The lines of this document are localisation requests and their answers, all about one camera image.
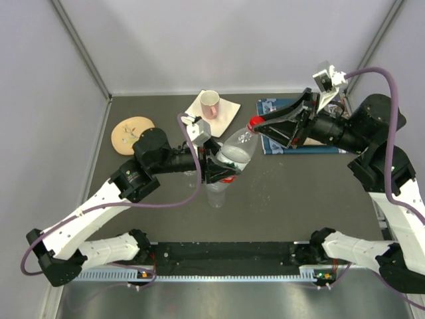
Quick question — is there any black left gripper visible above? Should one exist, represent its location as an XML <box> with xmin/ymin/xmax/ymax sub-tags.
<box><xmin>151</xmin><ymin>136</ymin><xmax>241</xmax><ymax>183</ymax></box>

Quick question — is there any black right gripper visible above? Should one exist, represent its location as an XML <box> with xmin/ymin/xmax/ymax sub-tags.
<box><xmin>251</xmin><ymin>88</ymin><xmax>366</xmax><ymax>154</ymax></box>

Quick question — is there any clear bottle with red label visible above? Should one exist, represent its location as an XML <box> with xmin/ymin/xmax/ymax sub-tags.
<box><xmin>216</xmin><ymin>124</ymin><xmax>259</xmax><ymax>171</ymax></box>

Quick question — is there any red bottle cap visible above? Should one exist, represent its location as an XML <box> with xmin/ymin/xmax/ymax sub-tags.
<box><xmin>248</xmin><ymin>116</ymin><xmax>264</xmax><ymax>132</ymax></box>

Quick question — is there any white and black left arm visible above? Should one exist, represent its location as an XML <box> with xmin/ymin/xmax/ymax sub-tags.
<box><xmin>26</xmin><ymin>128</ymin><xmax>249</xmax><ymax>287</ymax></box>

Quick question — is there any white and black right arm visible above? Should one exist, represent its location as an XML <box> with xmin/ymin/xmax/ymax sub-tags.
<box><xmin>250</xmin><ymin>89</ymin><xmax>424</xmax><ymax>294</ymax></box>

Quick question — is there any clear bottle with blue cap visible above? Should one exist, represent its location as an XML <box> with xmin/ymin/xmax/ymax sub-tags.
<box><xmin>206</xmin><ymin>181</ymin><xmax>228</xmax><ymax>208</ymax></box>

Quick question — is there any short clear capped bottle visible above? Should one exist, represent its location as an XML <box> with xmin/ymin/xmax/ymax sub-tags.
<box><xmin>183</xmin><ymin>171</ymin><xmax>197</xmax><ymax>189</ymax></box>

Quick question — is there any blue patterned placemat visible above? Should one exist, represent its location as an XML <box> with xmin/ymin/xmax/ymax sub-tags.
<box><xmin>256</xmin><ymin>98</ymin><xmax>347</xmax><ymax>155</ymax></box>

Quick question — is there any white square plate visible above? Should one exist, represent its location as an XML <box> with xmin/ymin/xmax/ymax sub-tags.
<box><xmin>185</xmin><ymin>90</ymin><xmax>240</xmax><ymax>138</ymax></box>

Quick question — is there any pink ceramic mug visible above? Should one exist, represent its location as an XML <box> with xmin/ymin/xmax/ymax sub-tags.
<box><xmin>199</xmin><ymin>90</ymin><xmax>220</xmax><ymax>120</ymax></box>

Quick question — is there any beige oval painted plate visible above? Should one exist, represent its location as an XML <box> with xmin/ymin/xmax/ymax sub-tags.
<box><xmin>111</xmin><ymin>116</ymin><xmax>155</xmax><ymax>156</ymax></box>

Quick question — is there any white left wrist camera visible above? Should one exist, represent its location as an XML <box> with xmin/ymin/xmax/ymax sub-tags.
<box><xmin>182</xmin><ymin>114</ymin><xmax>211</xmax><ymax>147</ymax></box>

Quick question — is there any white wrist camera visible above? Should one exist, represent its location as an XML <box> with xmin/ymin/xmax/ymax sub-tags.
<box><xmin>182</xmin><ymin>114</ymin><xmax>211</xmax><ymax>147</ymax></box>
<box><xmin>312</xmin><ymin>61</ymin><xmax>348</xmax><ymax>113</ymax></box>

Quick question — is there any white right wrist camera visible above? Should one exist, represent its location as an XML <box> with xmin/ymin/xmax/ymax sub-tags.
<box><xmin>312</xmin><ymin>61</ymin><xmax>348</xmax><ymax>113</ymax></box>

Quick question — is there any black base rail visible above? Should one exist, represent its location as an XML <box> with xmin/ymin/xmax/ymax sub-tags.
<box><xmin>143</xmin><ymin>242</ymin><xmax>334</xmax><ymax>276</ymax></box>

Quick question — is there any grey slotted cable duct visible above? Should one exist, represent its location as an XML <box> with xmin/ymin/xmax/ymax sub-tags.
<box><xmin>75</xmin><ymin>267</ymin><xmax>335</xmax><ymax>284</ymax></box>

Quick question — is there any metal frame post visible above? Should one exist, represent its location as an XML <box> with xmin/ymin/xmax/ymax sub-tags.
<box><xmin>48</xmin><ymin>0</ymin><xmax>112</xmax><ymax>101</ymax></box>
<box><xmin>343</xmin><ymin>0</ymin><xmax>408</xmax><ymax>96</ymax></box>

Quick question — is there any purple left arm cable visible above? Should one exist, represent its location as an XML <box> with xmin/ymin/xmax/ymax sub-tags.
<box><xmin>21</xmin><ymin>113</ymin><xmax>203</xmax><ymax>276</ymax></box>

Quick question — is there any left metal frame post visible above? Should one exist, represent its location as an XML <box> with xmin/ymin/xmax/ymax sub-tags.
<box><xmin>48</xmin><ymin>0</ymin><xmax>112</xmax><ymax>101</ymax></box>

